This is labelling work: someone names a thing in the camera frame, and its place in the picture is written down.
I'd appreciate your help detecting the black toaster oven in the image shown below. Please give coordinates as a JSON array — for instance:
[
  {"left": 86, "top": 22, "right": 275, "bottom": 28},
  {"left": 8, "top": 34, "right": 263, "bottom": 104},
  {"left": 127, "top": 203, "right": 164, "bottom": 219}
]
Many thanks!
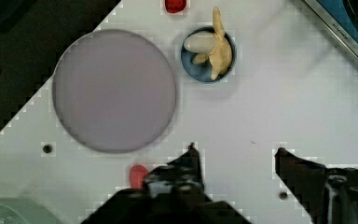
[{"left": 301, "top": 0, "right": 358, "bottom": 60}]

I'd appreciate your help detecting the grey round plate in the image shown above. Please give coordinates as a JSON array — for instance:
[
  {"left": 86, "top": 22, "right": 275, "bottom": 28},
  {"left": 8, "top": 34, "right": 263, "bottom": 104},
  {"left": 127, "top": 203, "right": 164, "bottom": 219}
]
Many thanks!
[{"left": 52, "top": 29, "right": 177, "bottom": 153}]

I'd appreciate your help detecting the pink toy peach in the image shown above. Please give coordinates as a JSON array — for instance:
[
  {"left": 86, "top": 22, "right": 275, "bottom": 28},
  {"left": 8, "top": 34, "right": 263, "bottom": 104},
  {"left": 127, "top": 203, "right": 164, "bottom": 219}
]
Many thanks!
[{"left": 130, "top": 164, "right": 148, "bottom": 189}]

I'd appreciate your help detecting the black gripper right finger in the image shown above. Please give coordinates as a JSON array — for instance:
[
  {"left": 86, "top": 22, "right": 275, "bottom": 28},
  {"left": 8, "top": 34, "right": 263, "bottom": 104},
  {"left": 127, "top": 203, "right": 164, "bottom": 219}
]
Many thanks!
[{"left": 275, "top": 147, "right": 358, "bottom": 224}]

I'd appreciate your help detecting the red toy strawberry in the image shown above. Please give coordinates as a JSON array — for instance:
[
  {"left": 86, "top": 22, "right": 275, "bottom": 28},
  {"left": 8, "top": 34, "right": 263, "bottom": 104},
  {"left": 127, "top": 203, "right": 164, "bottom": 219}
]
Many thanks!
[{"left": 164, "top": 0, "right": 187, "bottom": 13}]

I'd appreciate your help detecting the blue bowl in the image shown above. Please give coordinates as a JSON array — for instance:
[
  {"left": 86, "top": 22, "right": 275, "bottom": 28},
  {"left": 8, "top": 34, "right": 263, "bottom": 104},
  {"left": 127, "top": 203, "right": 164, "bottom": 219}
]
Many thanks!
[{"left": 180, "top": 33, "right": 238, "bottom": 84}]

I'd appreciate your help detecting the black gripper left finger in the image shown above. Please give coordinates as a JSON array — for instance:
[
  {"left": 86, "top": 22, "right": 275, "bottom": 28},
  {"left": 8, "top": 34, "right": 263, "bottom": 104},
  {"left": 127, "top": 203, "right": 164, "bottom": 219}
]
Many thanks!
[{"left": 144, "top": 143, "right": 205, "bottom": 197}]

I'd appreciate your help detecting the green perforated colander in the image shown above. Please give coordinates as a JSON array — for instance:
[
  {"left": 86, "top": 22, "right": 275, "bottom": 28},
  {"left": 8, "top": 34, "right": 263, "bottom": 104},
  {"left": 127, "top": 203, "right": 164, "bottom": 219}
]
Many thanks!
[{"left": 0, "top": 198, "right": 63, "bottom": 224}]

